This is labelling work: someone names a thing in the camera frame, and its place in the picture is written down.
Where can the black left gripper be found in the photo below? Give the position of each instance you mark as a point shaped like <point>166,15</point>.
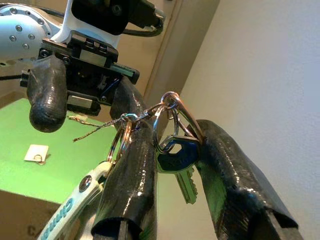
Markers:
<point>85,75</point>

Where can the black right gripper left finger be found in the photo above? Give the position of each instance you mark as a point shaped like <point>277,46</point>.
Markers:
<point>130,180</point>

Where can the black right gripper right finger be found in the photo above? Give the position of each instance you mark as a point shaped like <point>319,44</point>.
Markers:
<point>235,190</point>

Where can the silver key with blue head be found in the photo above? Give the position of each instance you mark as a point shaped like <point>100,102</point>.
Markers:
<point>182,160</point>

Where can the metal hook on white pad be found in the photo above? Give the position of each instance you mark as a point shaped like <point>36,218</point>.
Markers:
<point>37,153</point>

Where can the green board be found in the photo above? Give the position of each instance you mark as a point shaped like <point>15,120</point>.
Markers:
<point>62,170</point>

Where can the brown cardboard box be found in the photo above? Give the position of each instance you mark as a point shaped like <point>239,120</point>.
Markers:
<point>22,220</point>

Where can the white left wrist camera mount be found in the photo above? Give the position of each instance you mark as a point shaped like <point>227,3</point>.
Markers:
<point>66,25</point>

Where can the beige wooden door frame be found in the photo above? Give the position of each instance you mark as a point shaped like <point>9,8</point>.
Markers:
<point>172,45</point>

